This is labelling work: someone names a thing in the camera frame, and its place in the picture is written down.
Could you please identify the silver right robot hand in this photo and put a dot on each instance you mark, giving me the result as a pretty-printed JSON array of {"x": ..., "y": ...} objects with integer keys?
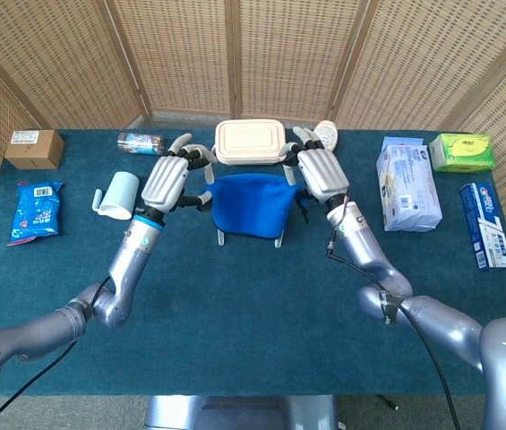
[{"x": 322, "y": 172}]

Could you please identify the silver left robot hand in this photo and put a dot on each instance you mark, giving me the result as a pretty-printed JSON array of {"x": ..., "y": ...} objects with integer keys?
[{"x": 165, "y": 181}]

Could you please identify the blue microfibre towel black trim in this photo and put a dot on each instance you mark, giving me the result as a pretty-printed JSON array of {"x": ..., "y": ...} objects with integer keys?
[{"x": 252, "y": 206}]

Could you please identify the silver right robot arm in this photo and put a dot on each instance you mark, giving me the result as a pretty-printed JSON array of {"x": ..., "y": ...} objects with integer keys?
[{"x": 440, "y": 322}]

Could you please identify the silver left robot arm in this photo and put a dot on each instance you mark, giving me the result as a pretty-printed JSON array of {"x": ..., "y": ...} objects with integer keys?
[{"x": 131, "y": 255}]

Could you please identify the cream squeeze bottle clear cap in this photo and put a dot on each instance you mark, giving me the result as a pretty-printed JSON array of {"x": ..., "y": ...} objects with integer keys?
[{"x": 328, "y": 134}]

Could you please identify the pale blue plastic mug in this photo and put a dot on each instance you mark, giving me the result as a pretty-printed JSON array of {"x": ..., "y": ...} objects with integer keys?
[{"x": 120, "y": 192}]

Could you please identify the clear snack jar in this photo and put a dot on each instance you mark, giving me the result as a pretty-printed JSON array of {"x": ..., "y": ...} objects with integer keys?
[{"x": 138, "y": 142}]

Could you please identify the cream plastic lunch box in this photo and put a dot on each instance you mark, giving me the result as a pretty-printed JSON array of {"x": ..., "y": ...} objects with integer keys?
[{"x": 250, "y": 141}]

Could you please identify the pale purple tissue pack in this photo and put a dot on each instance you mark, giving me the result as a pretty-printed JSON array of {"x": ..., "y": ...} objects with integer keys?
[{"x": 409, "y": 188}]

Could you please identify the woven bamboo folding screen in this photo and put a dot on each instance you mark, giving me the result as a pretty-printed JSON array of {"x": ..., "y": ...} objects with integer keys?
[{"x": 181, "y": 54}]

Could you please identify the blue snack bag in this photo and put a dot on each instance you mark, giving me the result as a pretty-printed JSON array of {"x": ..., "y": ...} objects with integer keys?
[{"x": 35, "y": 212}]

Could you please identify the brown cardboard box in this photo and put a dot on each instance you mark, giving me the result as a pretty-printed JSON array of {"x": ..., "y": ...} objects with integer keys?
[{"x": 33, "y": 150}]

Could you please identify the green tissue pack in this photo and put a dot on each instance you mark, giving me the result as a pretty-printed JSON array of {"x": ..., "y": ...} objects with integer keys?
[{"x": 460, "y": 154}]

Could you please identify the teal table cloth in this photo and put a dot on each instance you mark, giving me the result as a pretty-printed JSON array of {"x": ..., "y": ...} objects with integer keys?
[{"x": 234, "y": 313}]

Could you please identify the blue white toothpaste box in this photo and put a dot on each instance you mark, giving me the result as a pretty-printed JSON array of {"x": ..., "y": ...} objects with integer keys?
[{"x": 487, "y": 228}]

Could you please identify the silver robot torso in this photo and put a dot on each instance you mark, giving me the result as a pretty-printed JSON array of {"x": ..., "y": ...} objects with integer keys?
[{"x": 234, "y": 412}]

